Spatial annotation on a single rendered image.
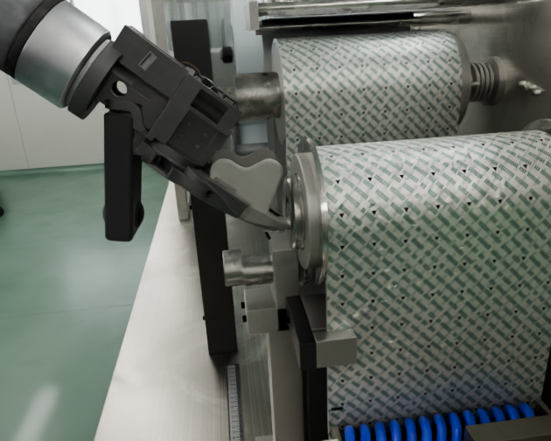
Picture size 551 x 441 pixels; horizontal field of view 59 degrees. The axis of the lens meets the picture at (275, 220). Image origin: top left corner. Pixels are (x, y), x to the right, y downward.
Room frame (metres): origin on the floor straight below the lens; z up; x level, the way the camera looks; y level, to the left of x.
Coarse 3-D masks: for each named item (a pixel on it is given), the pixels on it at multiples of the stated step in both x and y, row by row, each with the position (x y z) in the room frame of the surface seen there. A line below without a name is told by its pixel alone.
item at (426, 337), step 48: (336, 288) 0.40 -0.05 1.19; (384, 288) 0.41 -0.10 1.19; (432, 288) 0.41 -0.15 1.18; (480, 288) 0.42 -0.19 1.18; (528, 288) 0.42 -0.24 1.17; (384, 336) 0.41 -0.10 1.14; (432, 336) 0.41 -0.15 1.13; (480, 336) 0.42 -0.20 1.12; (528, 336) 0.42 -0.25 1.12; (336, 384) 0.40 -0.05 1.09; (384, 384) 0.41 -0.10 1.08; (432, 384) 0.41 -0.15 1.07; (480, 384) 0.42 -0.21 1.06; (528, 384) 0.42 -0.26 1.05
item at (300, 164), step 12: (300, 156) 0.46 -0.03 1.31; (300, 168) 0.44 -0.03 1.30; (300, 180) 0.44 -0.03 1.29; (312, 180) 0.42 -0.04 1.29; (312, 192) 0.42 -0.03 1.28; (312, 204) 0.41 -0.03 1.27; (312, 216) 0.41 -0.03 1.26; (312, 228) 0.41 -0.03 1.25; (312, 240) 0.41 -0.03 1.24; (300, 252) 0.46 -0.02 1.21; (312, 252) 0.41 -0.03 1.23; (312, 264) 0.42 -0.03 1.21
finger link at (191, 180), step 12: (168, 168) 0.40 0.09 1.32; (180, 168) 0.40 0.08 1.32; (192, 168) 0.40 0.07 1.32; (180, 180) 0.39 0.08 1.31; (192, 180) 0.39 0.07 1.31; (204, 180) 0.39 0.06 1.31; (192, 192) 0.39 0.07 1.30; (204, 192) 0.39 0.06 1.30; (216, 192) 0.39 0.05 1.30; (228, 192) 0.40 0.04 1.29; (216, 204) 0.39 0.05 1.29; (228, 204) 0.40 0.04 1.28; (240, 204) 0.40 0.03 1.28
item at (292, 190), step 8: (288, 176) 0.46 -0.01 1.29; (296, 176) 0.46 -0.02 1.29; (288, 184) 0.45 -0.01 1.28; (296, 184) 0.45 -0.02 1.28; (288, 192) 0.45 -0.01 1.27; (296, 192) 0.44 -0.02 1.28; (288, 200) 0.48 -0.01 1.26; (296, 200) 0.43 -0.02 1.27; (288, 208) 0.46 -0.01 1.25; (296, 208) 0.43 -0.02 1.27; (296, 216) 0.42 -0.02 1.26; (304, 216) 0.43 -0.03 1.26; (296, 224) 0.42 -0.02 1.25; (304, 224) 0.43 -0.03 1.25; (288, 232) 0.47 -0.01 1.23; (296, 232) 0.42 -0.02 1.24; (304, 232) 0.43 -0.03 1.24; (288, 240) 0.47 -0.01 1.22; (296, 240) 0.43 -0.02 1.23; (304, 240) 0.43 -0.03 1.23; (296, 248) 0.44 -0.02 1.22
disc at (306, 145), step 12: (300, 144) 0.50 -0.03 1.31; (312, 144) 0.44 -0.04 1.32; (312, 156) 0.43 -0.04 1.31; (312, 168) 0.43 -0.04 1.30; (324, 192) 0.40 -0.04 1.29; (324, 204) 0.40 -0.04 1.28; (324, 216) 0.39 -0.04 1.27; (324, 228) 0.39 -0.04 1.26; (324, 240) 0.39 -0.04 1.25; (324, 252) 0.39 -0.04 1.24; (324, 264) 0.39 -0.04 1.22; (312, 276) 0.44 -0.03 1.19; (324, 276) 0.41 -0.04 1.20
